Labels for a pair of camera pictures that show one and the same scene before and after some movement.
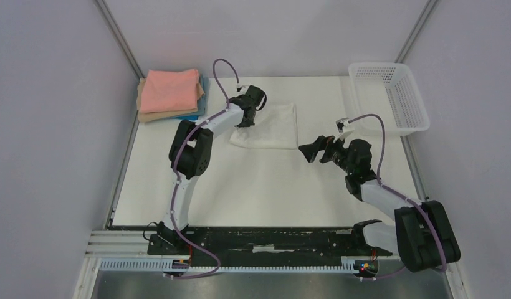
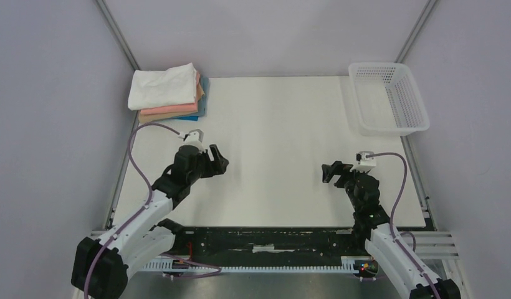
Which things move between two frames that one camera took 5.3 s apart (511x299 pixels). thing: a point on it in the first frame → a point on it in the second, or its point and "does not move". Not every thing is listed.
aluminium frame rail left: x=120 y=39 does not move
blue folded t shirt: x=202 y=103 does not move
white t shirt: x=275 y=126 → x=172 y=86
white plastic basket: x=391 y=90 does not move
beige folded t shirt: x=149 y=117 does not move
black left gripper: x=245 y=124 → x=218 y=166
